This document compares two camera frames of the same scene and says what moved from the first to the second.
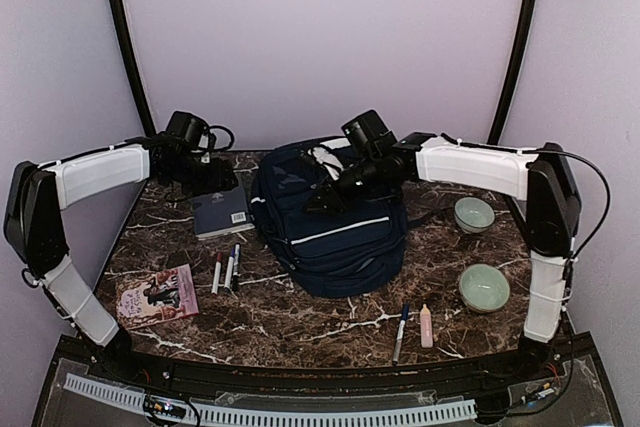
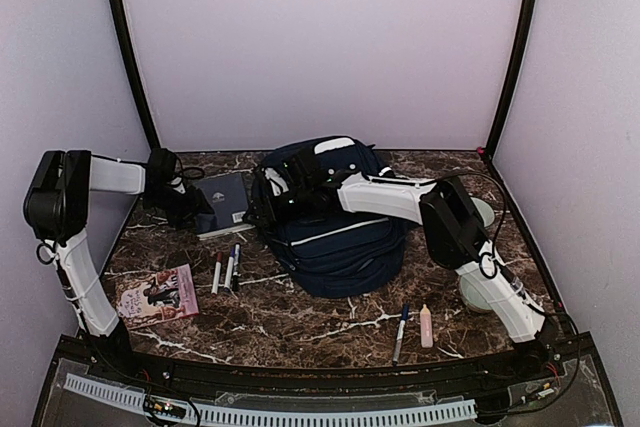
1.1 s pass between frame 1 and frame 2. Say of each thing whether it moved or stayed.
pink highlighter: stayed
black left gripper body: moved
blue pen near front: stayed
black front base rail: stayed
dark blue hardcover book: stayed
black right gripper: moved
